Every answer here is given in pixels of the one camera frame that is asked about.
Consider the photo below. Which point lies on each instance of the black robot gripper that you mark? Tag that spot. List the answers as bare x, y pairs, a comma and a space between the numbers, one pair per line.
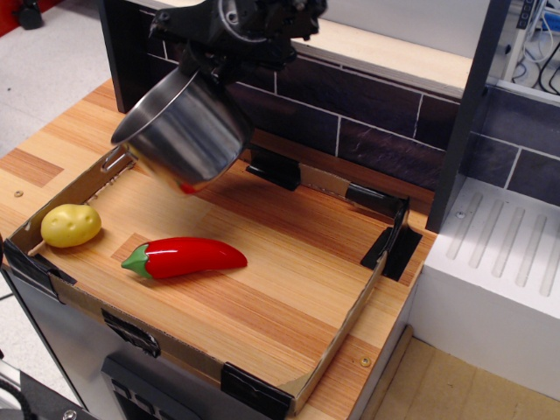
228, 39

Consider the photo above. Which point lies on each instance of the stainless steel pot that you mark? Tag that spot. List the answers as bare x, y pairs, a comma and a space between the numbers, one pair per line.
186, 131

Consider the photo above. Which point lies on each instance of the cardboard fence with black tape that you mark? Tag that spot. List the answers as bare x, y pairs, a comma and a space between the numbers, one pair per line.
302, 332

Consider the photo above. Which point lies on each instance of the red toy chili pepper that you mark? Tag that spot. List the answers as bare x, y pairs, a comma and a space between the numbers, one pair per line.
179, 256

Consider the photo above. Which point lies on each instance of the yellow toy potato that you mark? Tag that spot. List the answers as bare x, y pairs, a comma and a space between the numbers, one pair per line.
70, 225

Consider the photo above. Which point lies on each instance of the white dish drainer sink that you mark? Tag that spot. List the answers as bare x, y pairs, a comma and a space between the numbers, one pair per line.
488, 292

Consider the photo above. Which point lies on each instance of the dark grey vertical post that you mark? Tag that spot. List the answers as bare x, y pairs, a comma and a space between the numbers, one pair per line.
452, 175

